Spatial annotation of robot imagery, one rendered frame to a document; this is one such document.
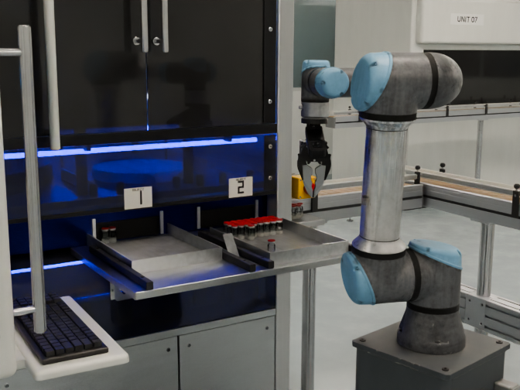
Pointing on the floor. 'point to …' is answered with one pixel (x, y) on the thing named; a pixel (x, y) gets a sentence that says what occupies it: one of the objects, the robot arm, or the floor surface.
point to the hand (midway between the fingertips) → (313, 193)
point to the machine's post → (283, 180)
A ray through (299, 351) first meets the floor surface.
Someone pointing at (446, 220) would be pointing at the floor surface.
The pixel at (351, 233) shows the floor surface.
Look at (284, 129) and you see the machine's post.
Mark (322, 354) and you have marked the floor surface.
